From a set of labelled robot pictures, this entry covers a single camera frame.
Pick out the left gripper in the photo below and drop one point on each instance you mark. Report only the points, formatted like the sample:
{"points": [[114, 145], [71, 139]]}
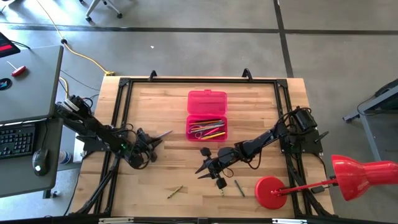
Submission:
{"points": [[140, 152]]}

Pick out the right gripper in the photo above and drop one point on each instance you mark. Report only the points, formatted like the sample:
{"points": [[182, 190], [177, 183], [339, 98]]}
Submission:
{"points": [[222, 161]]}

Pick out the yellow highlighter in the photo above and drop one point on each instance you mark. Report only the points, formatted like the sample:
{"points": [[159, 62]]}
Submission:
{"points": [[214, 135]]}

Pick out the pink highlighter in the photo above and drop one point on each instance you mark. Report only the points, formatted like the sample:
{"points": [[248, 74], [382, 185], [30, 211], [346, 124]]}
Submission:
{"points": [[211, 132]]}

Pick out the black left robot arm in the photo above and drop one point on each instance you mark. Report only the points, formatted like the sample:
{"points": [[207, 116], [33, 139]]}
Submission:
{"points": [[93, 130]]}

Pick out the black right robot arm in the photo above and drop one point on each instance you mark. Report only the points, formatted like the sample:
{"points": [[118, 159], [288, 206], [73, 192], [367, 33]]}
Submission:
{"points": [[261, 141]]}

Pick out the pink plastic supply box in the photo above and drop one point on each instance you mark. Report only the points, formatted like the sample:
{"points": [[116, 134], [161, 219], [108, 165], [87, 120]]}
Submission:
{"points": [[206, 102]]}

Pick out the red desk lamp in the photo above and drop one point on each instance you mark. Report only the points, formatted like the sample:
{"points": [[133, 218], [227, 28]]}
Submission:
{"points": [[270, 193]]}

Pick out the white blue bottle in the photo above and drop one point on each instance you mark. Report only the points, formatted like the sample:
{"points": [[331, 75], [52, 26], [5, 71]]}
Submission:
{"points": [[64, 157]]}

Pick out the black computer mouse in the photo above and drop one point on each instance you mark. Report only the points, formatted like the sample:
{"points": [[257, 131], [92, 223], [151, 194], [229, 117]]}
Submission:
{"points": [[40, 161]]}

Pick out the grey desk shelf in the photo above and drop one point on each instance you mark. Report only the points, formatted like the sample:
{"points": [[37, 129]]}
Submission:
{"points": [[31, 90]]}

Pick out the black keyboard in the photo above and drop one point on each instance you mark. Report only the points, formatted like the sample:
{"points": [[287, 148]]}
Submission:
{"points": [[15, 141]]}

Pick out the grey desk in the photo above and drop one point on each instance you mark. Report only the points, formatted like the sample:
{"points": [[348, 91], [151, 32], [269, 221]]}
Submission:
{"points": [[18, 183]]}

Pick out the office chair base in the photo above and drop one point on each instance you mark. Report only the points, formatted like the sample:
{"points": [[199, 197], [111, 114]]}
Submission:
{"points": [[102, 7]]}

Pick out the round black sticker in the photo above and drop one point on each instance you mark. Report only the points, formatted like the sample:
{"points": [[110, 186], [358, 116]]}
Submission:
{"points": [[4, 84]]}

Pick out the grey cart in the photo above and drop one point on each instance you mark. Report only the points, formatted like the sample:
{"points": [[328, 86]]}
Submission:
{"points": [[373, 124]]}

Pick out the black tablet red stripe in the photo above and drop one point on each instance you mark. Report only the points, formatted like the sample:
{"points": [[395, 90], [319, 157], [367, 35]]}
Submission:
{"points": [[6, 45]]}

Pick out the black aluminium frame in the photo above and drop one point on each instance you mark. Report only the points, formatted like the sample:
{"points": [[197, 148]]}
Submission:
{"points": [[202, 80]]}

